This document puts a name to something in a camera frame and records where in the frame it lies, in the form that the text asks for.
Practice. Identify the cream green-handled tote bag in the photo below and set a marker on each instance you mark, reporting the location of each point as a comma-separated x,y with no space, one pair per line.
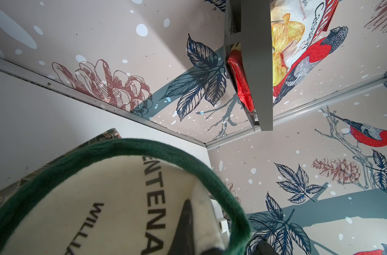
122,197

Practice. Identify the red Chuba cassava chips bag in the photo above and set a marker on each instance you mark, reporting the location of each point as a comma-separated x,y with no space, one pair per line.
296,47

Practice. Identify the black wire wall basket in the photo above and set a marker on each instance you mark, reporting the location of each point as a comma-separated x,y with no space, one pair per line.
249,23

